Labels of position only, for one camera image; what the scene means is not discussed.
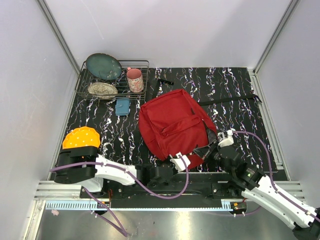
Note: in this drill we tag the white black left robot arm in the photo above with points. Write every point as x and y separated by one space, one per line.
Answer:
84 166

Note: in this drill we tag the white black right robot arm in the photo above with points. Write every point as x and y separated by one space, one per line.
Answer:
255 185

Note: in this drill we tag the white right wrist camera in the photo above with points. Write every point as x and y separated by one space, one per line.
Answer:
225 138

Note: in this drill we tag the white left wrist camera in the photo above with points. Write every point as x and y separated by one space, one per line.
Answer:
181 162

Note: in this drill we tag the pink cartoon mug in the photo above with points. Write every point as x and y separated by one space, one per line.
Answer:
135 79

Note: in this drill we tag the orange plastic plate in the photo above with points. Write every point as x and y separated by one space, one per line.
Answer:
82 137

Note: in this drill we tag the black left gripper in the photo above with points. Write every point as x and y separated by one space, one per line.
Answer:
172 167

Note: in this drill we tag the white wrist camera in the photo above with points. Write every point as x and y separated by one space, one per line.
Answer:
225 138
181 162

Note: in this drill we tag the aluminium frame rail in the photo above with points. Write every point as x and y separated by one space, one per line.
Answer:
49 190

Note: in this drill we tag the red student backpack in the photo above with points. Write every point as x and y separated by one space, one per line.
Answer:
174 122

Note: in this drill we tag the teal ceramic plate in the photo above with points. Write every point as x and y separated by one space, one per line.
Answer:
103 66

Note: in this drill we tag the dark wire dish rack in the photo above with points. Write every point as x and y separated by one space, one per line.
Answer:
85 79

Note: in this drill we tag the speckled beige small plate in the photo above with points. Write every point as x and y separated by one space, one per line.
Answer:
102 90

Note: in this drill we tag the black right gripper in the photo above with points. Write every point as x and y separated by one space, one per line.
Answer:
202 151

